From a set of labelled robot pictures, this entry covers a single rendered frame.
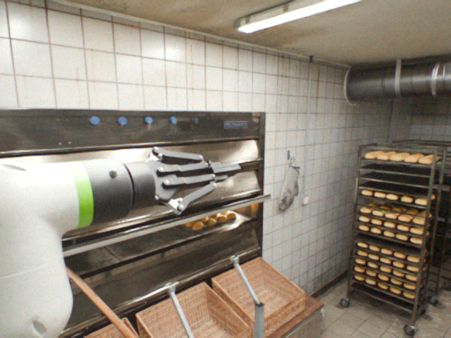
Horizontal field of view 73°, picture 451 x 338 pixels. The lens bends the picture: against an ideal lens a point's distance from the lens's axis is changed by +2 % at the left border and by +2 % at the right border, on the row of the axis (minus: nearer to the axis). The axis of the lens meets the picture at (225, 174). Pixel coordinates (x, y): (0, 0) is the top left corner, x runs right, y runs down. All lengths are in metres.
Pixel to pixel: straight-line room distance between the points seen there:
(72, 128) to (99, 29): 0.52
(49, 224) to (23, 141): 1.30
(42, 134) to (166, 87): 0.73
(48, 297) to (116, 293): 1.64
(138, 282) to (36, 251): 1.72
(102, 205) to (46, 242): 0.07
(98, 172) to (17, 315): 0.18
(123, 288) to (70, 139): 0.94
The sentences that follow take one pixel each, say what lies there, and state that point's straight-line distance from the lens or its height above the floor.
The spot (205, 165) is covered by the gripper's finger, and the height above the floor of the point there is 1.98.
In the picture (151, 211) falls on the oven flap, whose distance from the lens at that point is 1.95.
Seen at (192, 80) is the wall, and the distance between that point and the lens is 2.07.
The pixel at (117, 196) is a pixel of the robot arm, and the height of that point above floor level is 1.96.
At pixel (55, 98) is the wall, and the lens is 1.72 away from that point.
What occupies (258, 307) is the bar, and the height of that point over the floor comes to 0.95.
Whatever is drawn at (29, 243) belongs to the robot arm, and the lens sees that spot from 0.41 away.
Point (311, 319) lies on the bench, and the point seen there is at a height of 0.51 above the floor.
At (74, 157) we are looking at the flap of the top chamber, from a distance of 1.77.
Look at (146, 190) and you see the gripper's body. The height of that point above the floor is 1.96.
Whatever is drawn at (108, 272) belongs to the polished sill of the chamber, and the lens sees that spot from 1.98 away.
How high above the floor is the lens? 2.07
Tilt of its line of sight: 11 degrees down
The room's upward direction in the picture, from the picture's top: straight up
